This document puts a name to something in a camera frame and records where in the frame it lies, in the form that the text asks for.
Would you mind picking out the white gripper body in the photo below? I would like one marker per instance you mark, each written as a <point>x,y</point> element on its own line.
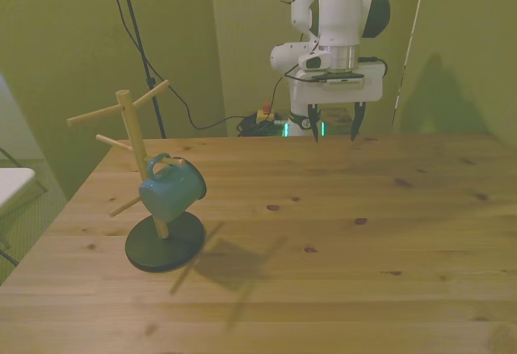
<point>371,87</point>

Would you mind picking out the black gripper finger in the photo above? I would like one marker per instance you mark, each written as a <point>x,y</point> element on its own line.
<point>314,123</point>
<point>358,121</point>

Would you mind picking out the blue enamel mug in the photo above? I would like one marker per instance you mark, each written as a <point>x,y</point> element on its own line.
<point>171,194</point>

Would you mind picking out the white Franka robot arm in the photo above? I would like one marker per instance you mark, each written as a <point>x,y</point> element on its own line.
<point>339,10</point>

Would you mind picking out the wooden mug tree black base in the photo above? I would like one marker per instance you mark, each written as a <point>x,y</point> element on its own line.
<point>161,249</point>

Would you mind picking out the yellow emergency stop box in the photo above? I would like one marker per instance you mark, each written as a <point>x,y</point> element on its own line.
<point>266,113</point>

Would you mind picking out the black tripod stand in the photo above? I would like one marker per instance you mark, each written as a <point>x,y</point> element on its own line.
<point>137,39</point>

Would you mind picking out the white folding chair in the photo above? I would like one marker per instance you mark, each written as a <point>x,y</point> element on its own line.
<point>12,184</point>

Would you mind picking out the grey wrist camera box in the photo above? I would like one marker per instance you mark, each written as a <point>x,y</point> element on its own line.
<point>343,84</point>

